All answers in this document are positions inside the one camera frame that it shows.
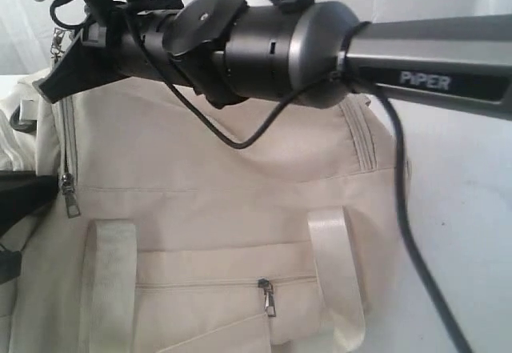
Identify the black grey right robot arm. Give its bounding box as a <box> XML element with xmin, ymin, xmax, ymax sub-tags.
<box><xmin>34</xmin><ymin>0</ymin><xmax>511</xmax><ymax>119</ymax></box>

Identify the black camera cable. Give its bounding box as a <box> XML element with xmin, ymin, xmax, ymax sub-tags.
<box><xmin>119</xmin><ymin>8</ymin><xmax>475</xmax><ymax>353</ymax></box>

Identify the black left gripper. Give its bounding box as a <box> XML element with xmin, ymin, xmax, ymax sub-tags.
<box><xmin>0</xmin><ymin>174</ymin><xmax>56</xmax><ymax>285</ymax></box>

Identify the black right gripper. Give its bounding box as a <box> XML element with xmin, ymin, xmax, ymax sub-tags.
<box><xmin>32</xmin><ymin>0</ymin><xmax>184</xmax><ymax>103</ymax></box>

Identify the beige fabric duffel bag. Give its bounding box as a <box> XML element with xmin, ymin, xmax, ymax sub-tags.
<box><xmin>1</xmin><ymin>75</ymin><xmax>400</xmax><ymax>352</ymax></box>

